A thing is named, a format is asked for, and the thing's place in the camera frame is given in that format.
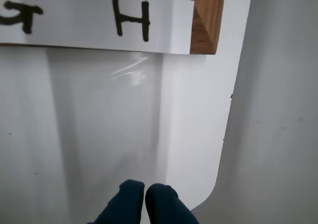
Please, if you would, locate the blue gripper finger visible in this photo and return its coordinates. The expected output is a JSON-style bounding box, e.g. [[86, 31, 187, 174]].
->
[[93, 179, 146, 224], [145, 183, 199, 224]]

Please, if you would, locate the white paper strip with letters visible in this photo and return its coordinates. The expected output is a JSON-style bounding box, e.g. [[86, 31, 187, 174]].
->
[[0, 0, 195, 54]]

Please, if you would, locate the wooden chessboard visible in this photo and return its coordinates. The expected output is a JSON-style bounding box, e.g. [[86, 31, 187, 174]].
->
[[139, 0, 226, 55]]

